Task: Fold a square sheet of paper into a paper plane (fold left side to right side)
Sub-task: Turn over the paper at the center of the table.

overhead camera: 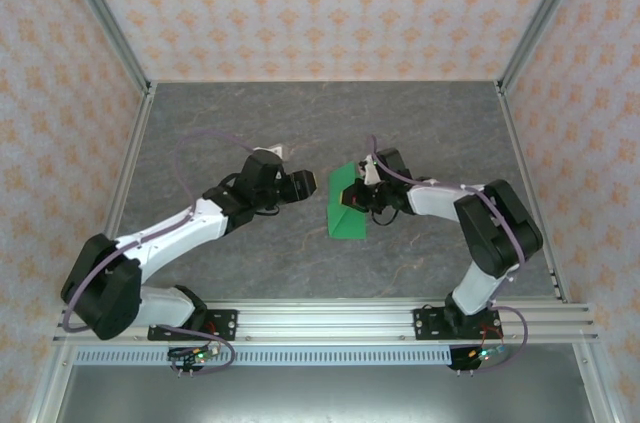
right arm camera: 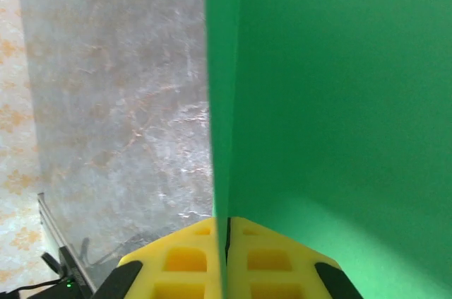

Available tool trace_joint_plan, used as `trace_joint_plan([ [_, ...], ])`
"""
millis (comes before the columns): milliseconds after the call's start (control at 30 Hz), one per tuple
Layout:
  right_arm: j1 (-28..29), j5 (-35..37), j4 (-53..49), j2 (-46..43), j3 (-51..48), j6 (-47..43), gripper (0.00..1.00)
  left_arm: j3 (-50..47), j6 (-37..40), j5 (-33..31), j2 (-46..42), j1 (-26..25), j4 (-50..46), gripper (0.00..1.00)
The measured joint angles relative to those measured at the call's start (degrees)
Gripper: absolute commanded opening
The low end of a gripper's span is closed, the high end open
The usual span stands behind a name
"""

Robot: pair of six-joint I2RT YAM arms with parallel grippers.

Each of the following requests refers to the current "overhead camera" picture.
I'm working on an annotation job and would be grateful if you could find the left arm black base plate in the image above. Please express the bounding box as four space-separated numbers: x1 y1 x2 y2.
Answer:
147 309 239 343

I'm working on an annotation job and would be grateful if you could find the slotted grey cable duct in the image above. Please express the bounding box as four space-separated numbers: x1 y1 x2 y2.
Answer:
73 346 587 369

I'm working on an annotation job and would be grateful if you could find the green paper sheet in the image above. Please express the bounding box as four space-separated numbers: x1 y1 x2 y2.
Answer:
325 161 369 240

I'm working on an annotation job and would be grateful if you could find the aluminium frame leg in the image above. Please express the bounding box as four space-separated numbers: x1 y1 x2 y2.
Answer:
572 342 621 423
25 342 77 423

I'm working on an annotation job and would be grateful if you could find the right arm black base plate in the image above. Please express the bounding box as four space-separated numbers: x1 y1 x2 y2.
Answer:
413 307 504 343

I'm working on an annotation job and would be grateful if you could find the aluminium frame post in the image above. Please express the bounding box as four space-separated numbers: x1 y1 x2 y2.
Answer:
497 0 596 94
52 0 154 94

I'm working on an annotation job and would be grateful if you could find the grey metal shelf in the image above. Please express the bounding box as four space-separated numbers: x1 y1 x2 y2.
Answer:
47 365 604 423

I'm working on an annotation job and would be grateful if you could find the aluminium side rail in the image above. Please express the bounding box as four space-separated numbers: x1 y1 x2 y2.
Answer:
494 81 571 304
78 81 159 305

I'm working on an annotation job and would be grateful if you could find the long aluminium mounting rail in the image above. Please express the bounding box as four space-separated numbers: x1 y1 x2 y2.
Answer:
52 298 600 344

